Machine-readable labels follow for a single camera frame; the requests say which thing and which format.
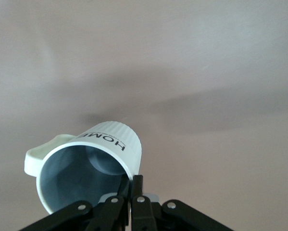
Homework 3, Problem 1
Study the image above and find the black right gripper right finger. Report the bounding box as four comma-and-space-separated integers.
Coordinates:
130, 175, 158, 231

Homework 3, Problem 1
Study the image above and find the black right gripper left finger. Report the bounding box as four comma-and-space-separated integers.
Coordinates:
85, 178, 131, 231

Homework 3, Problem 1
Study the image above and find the white ribbed cup blue inside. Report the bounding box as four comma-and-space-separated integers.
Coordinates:
24, 121, 142, 215

